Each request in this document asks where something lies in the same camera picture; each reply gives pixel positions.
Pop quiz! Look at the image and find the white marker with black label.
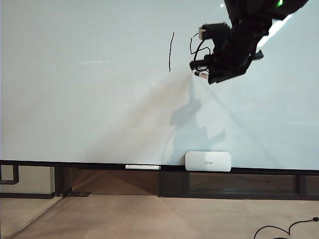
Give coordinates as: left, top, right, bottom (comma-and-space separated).
192, 69, 209, 80

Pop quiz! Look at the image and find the white glass whiteboard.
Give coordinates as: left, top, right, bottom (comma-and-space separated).
0, 0, 319, 171

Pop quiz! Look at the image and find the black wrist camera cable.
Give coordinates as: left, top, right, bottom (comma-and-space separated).
190, 36, 213, 66

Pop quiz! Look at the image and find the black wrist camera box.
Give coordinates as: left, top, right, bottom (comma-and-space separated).
198, 22, 232, 41

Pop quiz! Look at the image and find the black whiteboard tray ledge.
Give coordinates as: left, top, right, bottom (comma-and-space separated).
0, 160, 319, 175

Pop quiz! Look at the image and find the white marker pen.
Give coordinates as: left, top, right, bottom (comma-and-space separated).
125, 164, 161, 171

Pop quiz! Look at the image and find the white rectangular board eraser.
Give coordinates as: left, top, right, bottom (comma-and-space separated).
184, 150, 233, 173

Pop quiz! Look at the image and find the black skirting board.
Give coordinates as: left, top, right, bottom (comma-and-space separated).
0, 192, 56, 200

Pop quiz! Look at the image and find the black marker stroke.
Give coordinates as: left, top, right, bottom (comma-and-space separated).
168, 31, 175, 73

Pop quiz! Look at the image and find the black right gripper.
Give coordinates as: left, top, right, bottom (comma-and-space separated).
189, 37, 264, 86

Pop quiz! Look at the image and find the black pipe bracket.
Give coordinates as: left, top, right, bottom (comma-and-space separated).
0, 160, 20, 185

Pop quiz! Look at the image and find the black power cable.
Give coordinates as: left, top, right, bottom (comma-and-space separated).
253, 216, 319, 239

